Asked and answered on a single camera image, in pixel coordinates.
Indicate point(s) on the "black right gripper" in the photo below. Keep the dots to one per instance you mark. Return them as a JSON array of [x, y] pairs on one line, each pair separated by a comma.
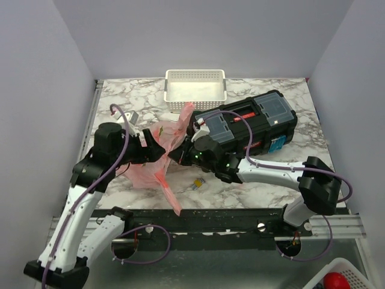
[[180, 155]]

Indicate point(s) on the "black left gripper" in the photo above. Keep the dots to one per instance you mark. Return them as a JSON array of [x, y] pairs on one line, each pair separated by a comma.
[[151, 153]]

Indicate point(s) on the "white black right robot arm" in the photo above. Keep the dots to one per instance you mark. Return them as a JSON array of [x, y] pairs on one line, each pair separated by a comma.
[[317, 184]]

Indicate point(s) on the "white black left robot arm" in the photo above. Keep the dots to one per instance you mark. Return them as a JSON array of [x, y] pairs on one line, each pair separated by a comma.
[[67, 258]]

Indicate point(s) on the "white perforated plastic basket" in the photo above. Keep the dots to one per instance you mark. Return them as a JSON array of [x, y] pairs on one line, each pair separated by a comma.
[[205, 88]]

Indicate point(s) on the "black toolbox clear lids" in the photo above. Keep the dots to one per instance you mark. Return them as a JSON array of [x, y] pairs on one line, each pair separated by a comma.
[[269, 115]]

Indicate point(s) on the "red ball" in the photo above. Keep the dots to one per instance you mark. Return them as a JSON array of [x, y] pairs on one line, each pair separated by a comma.
[[335, 280]]

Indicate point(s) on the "white basket bottom right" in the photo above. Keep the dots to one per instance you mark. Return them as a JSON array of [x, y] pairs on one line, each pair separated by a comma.
[[340, 265]]

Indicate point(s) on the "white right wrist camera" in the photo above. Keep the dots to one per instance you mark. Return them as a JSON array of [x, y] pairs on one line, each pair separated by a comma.
[[200, 129]]

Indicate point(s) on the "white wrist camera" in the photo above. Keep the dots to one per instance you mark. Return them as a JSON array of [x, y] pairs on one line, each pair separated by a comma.
[[132, 117], [200, 129]]

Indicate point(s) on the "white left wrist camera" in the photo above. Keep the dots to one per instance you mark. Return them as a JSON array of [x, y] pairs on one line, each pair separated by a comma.
[[132, 117]]

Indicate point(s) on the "aluminium rail left edge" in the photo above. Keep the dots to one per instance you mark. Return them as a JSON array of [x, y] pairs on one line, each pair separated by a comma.
[[90, 120]]

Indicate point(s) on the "aluminium rail front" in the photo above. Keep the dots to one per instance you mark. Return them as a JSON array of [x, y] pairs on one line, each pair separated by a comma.
[[342, 226]]

